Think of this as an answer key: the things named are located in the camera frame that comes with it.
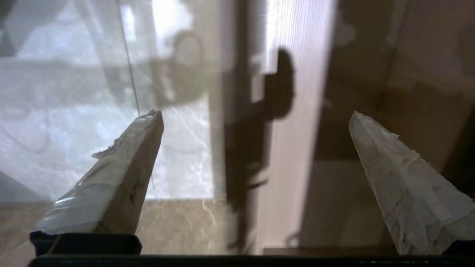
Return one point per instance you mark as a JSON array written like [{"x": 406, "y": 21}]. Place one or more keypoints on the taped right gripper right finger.
[{"x": 408, "y": 193}]

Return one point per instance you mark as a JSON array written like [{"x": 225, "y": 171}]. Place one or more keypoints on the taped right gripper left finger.
[{"x": 111, "y": 185}]

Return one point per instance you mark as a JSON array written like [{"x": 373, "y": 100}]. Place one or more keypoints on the wooden vanity drawer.
[{"x": 297, "y": 148}]

